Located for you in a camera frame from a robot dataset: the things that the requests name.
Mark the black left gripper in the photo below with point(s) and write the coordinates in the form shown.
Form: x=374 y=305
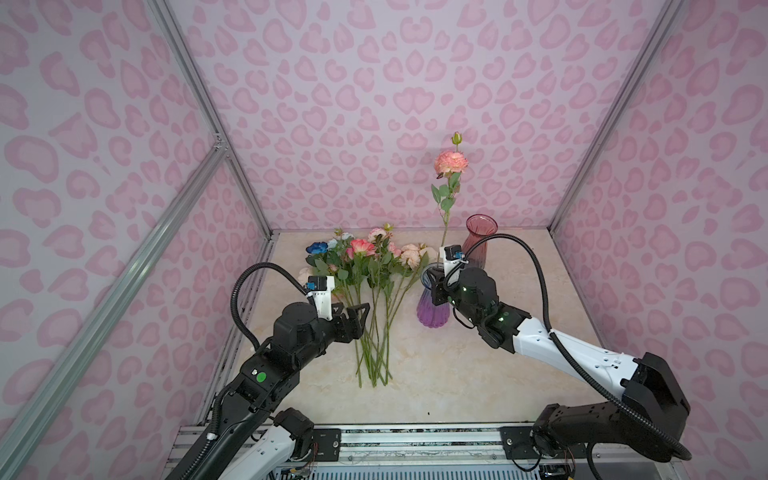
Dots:
x=346 y=334

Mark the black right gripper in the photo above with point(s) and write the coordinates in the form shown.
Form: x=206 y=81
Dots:
x=439 y=286

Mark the pink rose stem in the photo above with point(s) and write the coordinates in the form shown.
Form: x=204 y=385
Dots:
x=449 y=167

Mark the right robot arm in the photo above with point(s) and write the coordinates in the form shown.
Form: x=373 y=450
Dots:
x=643 y=404

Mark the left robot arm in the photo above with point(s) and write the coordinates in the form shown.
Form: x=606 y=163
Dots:
x=300 y=336

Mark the purple blue glass vase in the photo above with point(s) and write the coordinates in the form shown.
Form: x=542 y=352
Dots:
x=428 y=314

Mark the red grey glass vase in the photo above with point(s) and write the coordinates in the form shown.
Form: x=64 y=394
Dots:
x=479 y=226

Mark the flower bunch on table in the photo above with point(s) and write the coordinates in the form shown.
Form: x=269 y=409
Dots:
x=373 y=268

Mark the blue flower stem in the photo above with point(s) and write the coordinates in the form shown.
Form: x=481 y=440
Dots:
x=317 y=250

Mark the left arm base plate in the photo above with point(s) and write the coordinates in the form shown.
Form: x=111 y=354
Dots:
x=327 y=444

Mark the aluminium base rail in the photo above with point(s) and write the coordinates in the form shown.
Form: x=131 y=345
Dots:
x=442 y=451

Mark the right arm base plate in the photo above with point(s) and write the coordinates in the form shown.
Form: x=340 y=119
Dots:
x=517 y=443

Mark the aluminium frame post left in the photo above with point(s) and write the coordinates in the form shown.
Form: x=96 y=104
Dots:
x=180 y=50

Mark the aluminium frame post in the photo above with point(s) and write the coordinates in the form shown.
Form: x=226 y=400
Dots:
x=180 y=50
x=663 y=26

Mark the aluminium frame post right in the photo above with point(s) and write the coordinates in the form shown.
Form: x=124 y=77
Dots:
x=663 y=26

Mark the aluminium diagonal frame bar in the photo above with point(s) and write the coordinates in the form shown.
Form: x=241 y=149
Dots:
x=39 y=413

